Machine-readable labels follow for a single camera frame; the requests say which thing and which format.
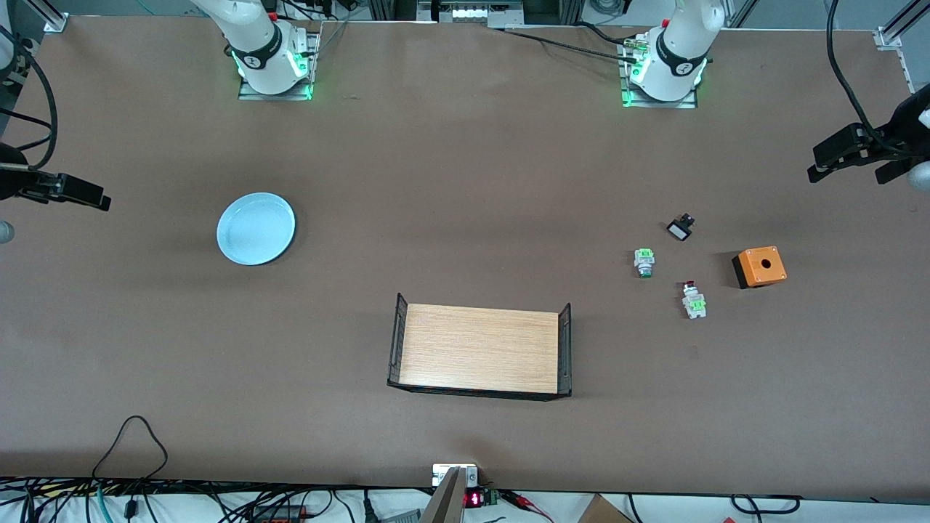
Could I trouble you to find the light blue round plate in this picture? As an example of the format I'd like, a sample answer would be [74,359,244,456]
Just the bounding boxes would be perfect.
[217,192,297,267]

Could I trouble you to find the red push button switch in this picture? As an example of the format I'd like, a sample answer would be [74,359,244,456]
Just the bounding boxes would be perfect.
[682,280,708,320]

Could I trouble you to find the black power strip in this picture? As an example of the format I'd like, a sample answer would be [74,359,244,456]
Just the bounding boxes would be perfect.
[246,504,309,523]

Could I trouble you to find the white LED light bar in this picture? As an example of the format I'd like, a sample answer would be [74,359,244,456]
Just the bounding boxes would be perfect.
[417,0,525,27]

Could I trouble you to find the wooden tray black mesh sides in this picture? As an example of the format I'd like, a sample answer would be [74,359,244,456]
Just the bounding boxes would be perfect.
[387,293,573,402]

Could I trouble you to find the brown cardboard box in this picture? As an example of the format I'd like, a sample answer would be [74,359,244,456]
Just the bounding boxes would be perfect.
[577,494,634,523]

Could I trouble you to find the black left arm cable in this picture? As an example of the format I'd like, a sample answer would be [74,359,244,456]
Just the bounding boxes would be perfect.
[827,0,899,147]

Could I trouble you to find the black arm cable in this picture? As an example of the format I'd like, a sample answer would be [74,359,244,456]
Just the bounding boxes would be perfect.
[0,25,59,172]
[827,0,899,147]

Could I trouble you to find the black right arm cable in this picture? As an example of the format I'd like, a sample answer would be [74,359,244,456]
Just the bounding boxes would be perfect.
[0,25,59,172]

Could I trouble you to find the aluminium corner bracket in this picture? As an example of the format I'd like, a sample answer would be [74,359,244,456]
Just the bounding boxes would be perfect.
[25,0,70,34]
[872,0,930,52]

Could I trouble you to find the orange button enclosure box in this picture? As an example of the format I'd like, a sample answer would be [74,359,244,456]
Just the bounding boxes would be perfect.
[731,246,788,290]

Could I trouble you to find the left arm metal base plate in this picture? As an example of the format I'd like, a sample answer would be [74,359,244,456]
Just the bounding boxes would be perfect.
[621,35,700,110]

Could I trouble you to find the thin black looped cable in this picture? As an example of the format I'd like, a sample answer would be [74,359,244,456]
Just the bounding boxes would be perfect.
[91,415,169,484]

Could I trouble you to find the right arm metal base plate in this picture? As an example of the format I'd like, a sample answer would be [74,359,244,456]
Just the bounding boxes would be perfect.
[238,29,321,101]

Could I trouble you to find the black cable across table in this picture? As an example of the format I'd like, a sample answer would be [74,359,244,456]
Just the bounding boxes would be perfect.
[488,22,644,65]

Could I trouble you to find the red clip lead cable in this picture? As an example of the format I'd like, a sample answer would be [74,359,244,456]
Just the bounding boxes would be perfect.
[500,490,554,523]

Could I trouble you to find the aluminium camera post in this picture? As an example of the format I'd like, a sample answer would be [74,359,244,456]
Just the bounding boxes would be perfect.
[420,463,480,523]

